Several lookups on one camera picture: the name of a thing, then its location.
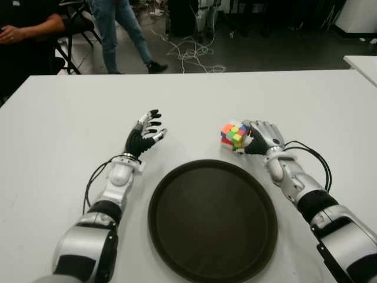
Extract black office chair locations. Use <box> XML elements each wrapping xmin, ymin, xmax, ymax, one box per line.
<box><xmin>55</xmin><ymin>0</ymin><xmax>104</xmax><ymax>75</ymax></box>

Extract white tangled floor cable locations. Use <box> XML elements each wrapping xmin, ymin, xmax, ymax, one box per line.
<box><xmin>150</xmin><ymin>28</ymin><xmax>227</xmax><ymax>74</ymax></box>

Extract white humanoid robot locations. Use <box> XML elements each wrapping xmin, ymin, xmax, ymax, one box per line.
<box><xmin>196</xmin><ymin>0</ymin><xmax>220</xmax><ymax>42</ymax></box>

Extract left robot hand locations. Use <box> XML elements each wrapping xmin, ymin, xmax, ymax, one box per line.
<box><xmin>124</xmin><ymin>108</ymin><xmax>168</xmax><ymax>159</ymax></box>

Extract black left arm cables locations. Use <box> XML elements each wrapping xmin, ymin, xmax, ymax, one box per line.
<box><xmin>81</xmin><ymin>158</ymin><xmax>116</xmax><ymax>213</ymax></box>

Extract seated person black shirt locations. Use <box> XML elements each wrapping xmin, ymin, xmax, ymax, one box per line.
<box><xmin>0</xmin><ymin>0</ymin><xmax>67</xmax><ymax>101</ymax></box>

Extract dark brown round plate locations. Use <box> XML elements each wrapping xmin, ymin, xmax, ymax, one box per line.
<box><xmin>147</xmin><ymin>159</ymin><xmax>279</xmax><ymax>283</ymax></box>

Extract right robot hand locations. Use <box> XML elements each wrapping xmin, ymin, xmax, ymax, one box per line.
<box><xmin>235</xmin><ymin>119</ymin><xmax>286</xmax><ymax>156</ymax></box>

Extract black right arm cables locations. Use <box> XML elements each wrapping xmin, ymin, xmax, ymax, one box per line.
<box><xmin>284</xmin><ymin>140</ymin><xmax>333</xmax><ymax>191</ymax></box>

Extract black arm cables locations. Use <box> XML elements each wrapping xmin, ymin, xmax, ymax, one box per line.
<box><xmin>284</xmin><ymin>140</ymin><xmax>333</xmax><ymax>191</ymax></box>
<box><xmin>81</xmin><ymin>158</ymin><xmax>116</xmax><ymax>213</ymax></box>

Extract multicolour Rubik's cube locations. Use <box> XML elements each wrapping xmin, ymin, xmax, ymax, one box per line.
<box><xmin>220</xmin><ymin>118</ymin><xmax>251</xmax><ymax>150</ymax></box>

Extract standing person blue jeans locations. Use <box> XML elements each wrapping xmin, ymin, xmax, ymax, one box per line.
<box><xmin>88</xmin><ymin>0</ymin><xmax>168</xmax><ymax>74</ymax></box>

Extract white side table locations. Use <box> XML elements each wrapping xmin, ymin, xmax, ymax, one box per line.
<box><xmin>343</xmin><ymin>55</ymin><xmax>377</xmax><ymax>88</ymax></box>

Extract black equipment case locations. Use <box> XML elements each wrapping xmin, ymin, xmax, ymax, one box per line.
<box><xmin>169</xmin><ymin>0</ymin><xmax>197</xmax><ymax>38</ymax></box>

